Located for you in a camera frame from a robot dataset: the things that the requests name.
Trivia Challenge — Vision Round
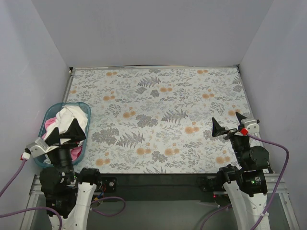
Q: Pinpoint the white t shirt robot print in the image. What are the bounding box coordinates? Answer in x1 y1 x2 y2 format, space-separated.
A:
54 105 88 134

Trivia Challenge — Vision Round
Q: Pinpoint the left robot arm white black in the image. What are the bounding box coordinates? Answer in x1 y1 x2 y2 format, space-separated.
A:
39 118 102 230

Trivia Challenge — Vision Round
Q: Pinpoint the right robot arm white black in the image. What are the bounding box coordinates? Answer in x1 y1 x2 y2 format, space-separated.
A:
212 113 270 230

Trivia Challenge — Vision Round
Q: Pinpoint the pink t shirt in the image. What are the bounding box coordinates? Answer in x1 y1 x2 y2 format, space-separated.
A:
42 117 83 161

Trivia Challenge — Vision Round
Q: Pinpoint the teal plastic basket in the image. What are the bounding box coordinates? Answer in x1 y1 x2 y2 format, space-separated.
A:
34 102 91 168

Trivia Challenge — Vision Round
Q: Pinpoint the floral table cloth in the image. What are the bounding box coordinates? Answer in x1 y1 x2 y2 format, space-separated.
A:
67 68 251 173

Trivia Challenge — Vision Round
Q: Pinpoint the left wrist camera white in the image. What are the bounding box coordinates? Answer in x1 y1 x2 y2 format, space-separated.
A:
21 138 58 161

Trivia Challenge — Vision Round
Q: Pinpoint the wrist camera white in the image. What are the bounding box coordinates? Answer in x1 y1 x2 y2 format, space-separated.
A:
238 118 260 136
21 138 58 161

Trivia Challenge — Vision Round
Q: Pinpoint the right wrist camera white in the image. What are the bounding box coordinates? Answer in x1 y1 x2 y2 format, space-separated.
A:
238 118 260 136

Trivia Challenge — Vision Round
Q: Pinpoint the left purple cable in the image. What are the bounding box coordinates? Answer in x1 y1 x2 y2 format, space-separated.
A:
0 158 126 230

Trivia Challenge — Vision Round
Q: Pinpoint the purple cable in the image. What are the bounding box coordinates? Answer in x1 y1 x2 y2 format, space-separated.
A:
0 158 126 230
201 133 290 230

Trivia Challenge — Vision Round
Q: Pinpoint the aluminium frame rail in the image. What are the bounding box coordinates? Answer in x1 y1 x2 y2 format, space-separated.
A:
18 172 300 230

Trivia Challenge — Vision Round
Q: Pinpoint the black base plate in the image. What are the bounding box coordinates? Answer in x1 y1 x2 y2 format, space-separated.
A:
96 173 229 202

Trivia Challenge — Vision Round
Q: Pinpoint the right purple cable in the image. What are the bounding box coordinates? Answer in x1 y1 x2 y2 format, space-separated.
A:
201 133 290 230

